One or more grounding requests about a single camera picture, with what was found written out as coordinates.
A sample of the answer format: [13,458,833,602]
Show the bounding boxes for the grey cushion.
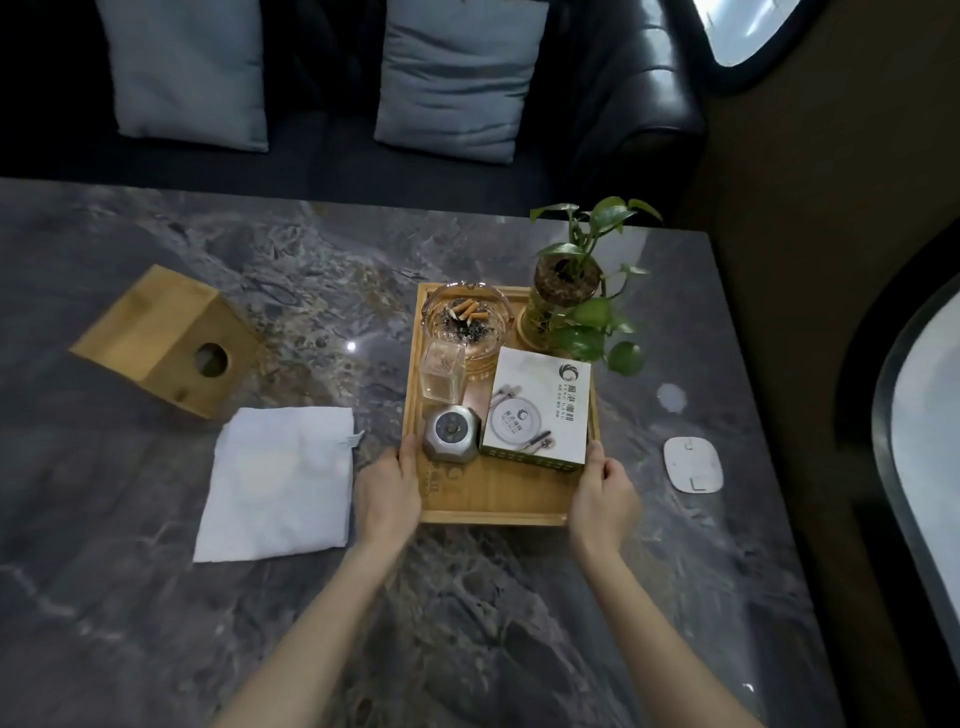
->
[94,0,270,154]
[372,0,552,166]

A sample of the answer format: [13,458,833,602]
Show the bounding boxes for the white folded cloth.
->
[192,405,365,564]

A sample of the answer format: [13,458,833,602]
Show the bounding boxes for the person's right hand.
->
[567,440,644,560]

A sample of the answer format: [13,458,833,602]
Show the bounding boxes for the clear glass holder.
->
[419,339,468,404]

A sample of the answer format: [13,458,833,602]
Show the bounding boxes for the green plant in glass vase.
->
[517,196,664,377]

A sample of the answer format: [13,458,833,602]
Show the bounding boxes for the glass ashtray with cigarette butts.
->
[423,282,516,374]

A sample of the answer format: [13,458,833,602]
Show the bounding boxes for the wooden tray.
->
[400,282,601,527]

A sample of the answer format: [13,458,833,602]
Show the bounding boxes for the person's right forearm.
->
[573,540,765,728]

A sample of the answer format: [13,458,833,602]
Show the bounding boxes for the grey metal hexagonal device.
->
[421,404,481,466]

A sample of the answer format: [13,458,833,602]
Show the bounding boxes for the wooden tissue box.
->
[68,264,265,420]

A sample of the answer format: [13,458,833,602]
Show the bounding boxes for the person's left forearm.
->
[212,536,410,728]

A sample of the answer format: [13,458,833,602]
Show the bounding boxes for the white printed box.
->
[478,345,593,474]

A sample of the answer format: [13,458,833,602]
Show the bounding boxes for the person's left hand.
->
[352,433,423,552]

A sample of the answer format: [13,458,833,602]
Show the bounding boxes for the white flat oval device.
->
[663,436,726,495]

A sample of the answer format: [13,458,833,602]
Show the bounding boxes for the black leather sofa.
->
[0,0,709,220]

